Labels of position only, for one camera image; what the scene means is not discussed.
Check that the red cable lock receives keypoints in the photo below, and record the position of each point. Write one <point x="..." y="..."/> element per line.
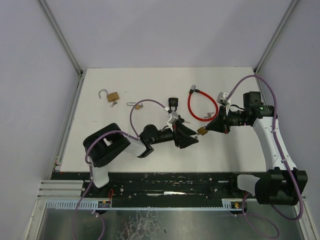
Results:
<point x="199" y="103"/>

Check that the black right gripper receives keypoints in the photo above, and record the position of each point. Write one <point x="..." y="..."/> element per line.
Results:
<point x="223" y="120"/>

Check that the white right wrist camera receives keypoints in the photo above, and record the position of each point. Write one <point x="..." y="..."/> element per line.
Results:
<point x="222" y="99"/>

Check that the black Kaijing padlock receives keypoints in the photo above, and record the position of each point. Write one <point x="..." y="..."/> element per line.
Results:
<point x="173" y="103"/>

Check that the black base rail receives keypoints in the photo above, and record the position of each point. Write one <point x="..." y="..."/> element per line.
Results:
<point x="212" y="185"/>

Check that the black-headed key bunch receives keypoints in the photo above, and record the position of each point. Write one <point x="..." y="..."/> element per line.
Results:
<point x="182" y="120"/>

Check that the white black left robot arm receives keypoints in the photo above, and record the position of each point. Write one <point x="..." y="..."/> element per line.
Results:
<point x="103" y="146"/>

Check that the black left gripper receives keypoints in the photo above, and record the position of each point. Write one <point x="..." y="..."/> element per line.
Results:
<point x="176" y="135"/>

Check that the silver cable lock keys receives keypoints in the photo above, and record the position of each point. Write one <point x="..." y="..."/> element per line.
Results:
<point x="209" y="115"/>

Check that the white slotted cable duct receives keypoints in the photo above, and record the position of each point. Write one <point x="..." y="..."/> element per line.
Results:
<point x="147" y="203"/>

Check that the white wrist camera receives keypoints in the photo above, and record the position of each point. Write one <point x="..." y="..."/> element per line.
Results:
<point x="172" y="118"/>
<point x="222" y="99"/>

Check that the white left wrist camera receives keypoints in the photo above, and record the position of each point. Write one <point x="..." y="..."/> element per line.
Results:
<point x="172" y="118"/>

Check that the large brass padlock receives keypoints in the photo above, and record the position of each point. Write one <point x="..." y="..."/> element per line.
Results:
<point x="111" y="97"/>

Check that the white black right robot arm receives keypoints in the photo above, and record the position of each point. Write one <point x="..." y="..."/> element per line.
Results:
<point x="282" y="183"/>

